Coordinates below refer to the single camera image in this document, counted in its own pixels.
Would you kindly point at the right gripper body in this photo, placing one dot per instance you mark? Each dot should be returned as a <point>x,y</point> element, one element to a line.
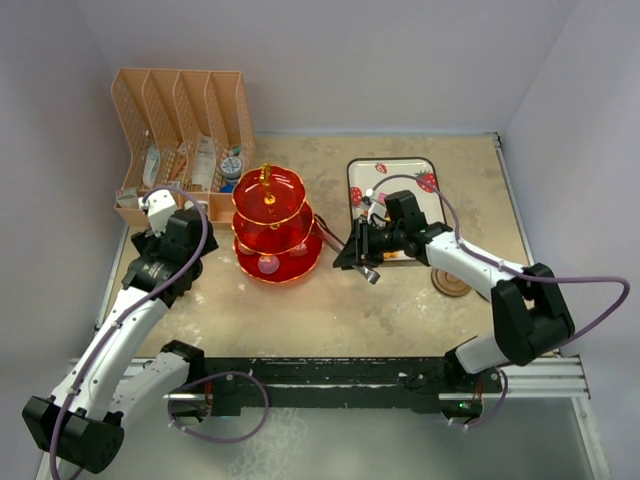
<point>383,240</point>

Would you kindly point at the pink peach pastry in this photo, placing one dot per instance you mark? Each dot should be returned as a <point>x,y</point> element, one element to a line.
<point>244,250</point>

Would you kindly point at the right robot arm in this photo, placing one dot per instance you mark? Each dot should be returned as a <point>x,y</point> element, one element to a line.
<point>529,313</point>

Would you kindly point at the white strawberry enamel tray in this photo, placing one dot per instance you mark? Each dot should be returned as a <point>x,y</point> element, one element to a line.
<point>423,184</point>

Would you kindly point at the white blue tube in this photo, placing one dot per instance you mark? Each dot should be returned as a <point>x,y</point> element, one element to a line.
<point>151,165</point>

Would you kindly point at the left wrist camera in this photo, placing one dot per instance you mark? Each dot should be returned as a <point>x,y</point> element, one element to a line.
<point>158,206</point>

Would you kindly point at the peach desk file organizer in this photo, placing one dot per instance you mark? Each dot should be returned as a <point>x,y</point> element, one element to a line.
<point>187,114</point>

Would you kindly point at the pink heart cake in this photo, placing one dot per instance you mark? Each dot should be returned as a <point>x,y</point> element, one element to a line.
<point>299,250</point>

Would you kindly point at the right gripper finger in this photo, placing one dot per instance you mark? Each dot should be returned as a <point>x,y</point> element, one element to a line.
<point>354,251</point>
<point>370,275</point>

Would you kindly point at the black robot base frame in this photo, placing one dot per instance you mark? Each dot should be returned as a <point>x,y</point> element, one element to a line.
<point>423,385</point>

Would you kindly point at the left brown round coaster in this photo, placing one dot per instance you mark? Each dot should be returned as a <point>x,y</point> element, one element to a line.
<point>448,284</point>

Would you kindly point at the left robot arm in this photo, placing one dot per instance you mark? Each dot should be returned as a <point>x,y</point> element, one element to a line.
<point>82,423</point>

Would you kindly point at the small carton box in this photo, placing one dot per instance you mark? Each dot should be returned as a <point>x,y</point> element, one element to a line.
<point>127,198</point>

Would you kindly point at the red three-tier cake stand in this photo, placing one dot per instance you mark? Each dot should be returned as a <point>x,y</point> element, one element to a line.
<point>272,215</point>

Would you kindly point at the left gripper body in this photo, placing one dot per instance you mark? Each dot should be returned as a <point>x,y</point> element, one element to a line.
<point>147,242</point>

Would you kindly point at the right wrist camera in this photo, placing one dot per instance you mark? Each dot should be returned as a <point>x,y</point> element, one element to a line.
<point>374,203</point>

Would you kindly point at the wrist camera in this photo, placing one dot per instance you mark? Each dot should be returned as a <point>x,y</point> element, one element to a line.
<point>374,203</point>
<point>158,206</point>

